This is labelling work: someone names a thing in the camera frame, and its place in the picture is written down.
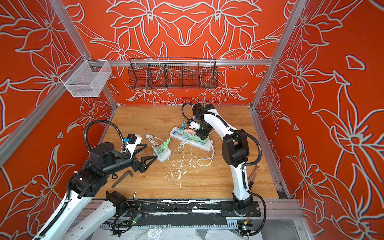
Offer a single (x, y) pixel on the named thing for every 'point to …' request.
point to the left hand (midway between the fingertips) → (150, 150)
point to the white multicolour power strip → (207, 146)
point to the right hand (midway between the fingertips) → (203, 133)
